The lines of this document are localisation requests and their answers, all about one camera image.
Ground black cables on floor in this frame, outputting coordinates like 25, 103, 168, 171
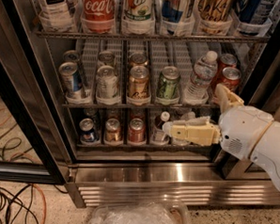
0, 181, 69, 224

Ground blue can bottom shelf front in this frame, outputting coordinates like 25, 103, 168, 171
79, 118, 100, 144

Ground glass fridge door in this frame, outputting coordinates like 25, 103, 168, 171
222, 27, 280, 180
0, 0, 71, 184

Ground blue white can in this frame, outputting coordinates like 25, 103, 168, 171
61, 49, 89, 84
58, 62, 86, 104

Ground stainless steel fridge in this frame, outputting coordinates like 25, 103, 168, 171
0, 0, 280, 219

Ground blue white can middle rear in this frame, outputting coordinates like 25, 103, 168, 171
61, 49, 89, 84

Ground red Coca-Cola bottle top shelf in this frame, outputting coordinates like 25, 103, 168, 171
82, 0, 115, 34

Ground orange cable on floor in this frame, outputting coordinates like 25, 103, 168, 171
29, 183, 49, 224

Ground clear water bottle bottom shelf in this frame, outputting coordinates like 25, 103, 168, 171
171, 111, 195, 147

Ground blue white can middle front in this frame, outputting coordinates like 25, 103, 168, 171
58, 62, 86, 104

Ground clear water bottle shelf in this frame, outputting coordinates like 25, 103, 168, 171
185, 51, 218, 104
171, 111, 195, 147

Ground gold can middle shelf front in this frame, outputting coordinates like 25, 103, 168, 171
127, 66, 149, 105

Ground white green bottle top shelf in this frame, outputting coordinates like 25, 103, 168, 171
122, 0, 155, 35

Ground green can middle shelf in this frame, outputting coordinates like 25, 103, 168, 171
156, 66, 180, 105

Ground red Coca-Cola can rear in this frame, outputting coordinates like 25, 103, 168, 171
211, 54, 238, 88

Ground gold can shelf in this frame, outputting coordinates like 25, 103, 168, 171
127, 66, 149, 105
104, 118, 122, 145
129, 52, 148, 68

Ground gold can middle shelf rear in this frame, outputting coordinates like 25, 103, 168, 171
129, 52, 148, 68

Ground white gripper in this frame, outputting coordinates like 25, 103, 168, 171
162, 83, 273, 160

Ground clear plastic bin with bag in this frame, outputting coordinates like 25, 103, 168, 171
87, 199, 192, 224

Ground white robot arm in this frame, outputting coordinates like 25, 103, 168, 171
162, 83, 280, 191

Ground clear water bottle middle shelf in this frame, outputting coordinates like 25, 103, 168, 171
185, 51, 218, 104

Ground white can middle shelf front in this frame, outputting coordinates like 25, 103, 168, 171
96, 66, 119, 104

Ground dark blue bottle top shelf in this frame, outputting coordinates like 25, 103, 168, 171
235, 0, 278, 37

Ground red can bottom shelf front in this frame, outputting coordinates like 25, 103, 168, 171
127, 118, 146, 144

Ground brown juice bottle white cap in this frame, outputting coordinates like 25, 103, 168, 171
150, 111, 170, 145

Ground gold black bottle top shelf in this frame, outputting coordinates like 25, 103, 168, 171
197, 0, 234, 35

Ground white can middle shelf rear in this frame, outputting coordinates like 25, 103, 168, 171
98, 50, 116, 67

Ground right glass fridge door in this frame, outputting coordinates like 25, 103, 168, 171
222, 27, 280, 180

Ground red Coca-Cola can front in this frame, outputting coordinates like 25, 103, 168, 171
216, 67, 241, 91

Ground red coca-cola can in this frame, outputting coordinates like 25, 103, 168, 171
216, 67, 241, 91
211, 54, 238, 88

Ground white tea bottle top shelf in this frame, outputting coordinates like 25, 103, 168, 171
38, 0, 78, 33

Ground left glass fridge door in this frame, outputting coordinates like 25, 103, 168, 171
0, 0, 71, 184

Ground white can shelf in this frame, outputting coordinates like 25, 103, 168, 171
96, 66, 119, 104
98, 50, 116, 67

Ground gold can bottom shelf front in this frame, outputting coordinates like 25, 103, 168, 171
104, 118, 122, 145

